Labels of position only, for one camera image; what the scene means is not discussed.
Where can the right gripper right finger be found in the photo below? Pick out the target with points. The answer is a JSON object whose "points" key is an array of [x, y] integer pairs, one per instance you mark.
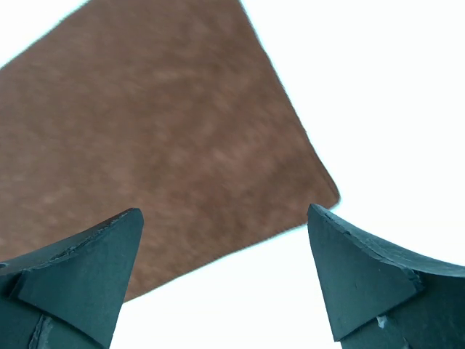
{"points": [[380, 295]]}

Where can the brown microfiber towel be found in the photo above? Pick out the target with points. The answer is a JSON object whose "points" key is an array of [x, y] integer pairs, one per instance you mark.
{"points": [[172, 107]]}

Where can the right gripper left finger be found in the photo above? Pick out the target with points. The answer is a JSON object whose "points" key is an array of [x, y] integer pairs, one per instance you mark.
{"points": [[69, 294]]}

